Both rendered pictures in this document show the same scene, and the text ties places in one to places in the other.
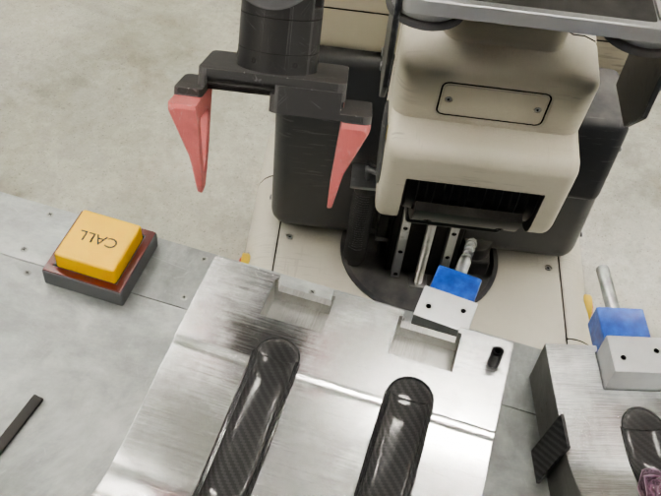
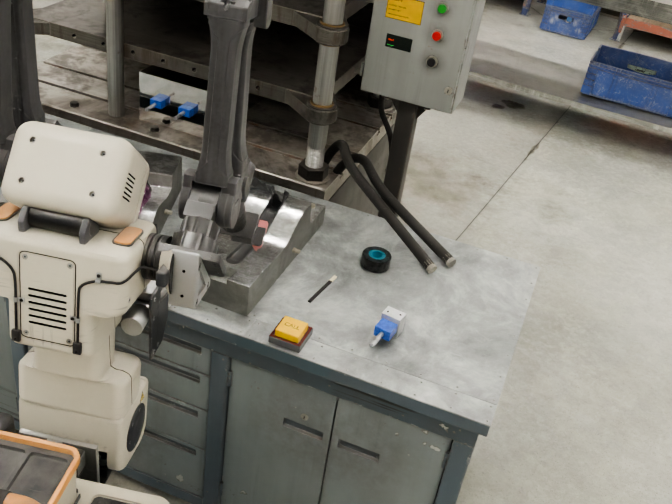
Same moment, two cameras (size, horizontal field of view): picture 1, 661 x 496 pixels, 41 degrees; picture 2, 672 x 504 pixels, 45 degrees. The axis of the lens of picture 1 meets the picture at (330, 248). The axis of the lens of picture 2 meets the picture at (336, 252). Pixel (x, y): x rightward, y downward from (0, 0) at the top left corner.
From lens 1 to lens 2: 2.10 m
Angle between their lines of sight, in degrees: 97
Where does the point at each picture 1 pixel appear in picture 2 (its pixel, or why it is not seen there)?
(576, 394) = not seen: hidden behind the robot
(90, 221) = (295, 332)
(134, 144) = not seen: outside the picture
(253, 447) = (243, 247)
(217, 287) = (249, 278)
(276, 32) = not seen: hidden behind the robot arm
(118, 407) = (282, 296)
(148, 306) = (272, 322)
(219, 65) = (252, 217)
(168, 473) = (268, 245)
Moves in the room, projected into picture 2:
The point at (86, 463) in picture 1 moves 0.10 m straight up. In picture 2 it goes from (292, 286) to (296, 254)
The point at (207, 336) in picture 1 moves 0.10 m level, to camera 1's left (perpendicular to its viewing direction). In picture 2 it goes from (254, 267) to (294, 275)
